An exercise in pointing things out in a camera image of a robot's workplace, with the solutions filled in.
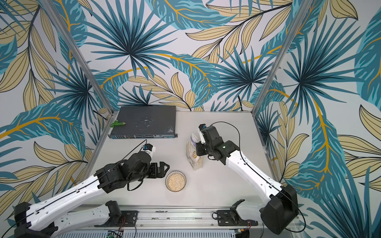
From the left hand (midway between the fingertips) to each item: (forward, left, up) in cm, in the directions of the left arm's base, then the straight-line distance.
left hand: (161, 169), depth 71 cm
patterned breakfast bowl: (-1, -6, -14) cm, 15 cm away
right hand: (+10, -14, +1) cm, 17 cm away
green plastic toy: (+39, +38, -12) cm, 56 cm away
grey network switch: (+41, +16, -14) cm, 46 cm away
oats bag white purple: (+8, -17, -6) cm, 19 cm away
